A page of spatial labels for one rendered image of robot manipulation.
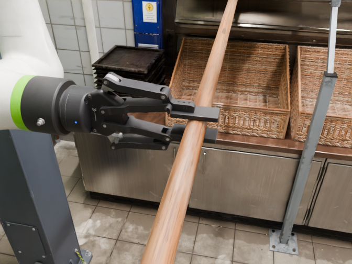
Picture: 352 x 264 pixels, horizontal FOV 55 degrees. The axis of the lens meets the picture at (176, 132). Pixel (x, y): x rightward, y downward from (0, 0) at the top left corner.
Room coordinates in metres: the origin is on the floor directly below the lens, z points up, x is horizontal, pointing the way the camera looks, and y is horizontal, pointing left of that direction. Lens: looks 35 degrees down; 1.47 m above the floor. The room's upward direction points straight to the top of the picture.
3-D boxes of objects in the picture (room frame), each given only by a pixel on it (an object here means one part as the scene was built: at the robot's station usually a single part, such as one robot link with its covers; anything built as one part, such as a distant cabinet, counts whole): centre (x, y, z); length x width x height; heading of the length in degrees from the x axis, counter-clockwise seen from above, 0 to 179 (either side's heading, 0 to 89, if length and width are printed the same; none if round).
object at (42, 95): (0.48, 0.20, 1.19); 0.12 x 0.06 x 0.09; 168
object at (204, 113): (0.43, -0.03, 1.21); 0.07 x 0.03 x 0.01; 78
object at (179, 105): (0.43, 0.00, 1.23); 0.05 x 0.01 x 0.03; 78
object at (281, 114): (1.51, -0.26, 0.72); 0.56 x 0.49 x 0.28; 79
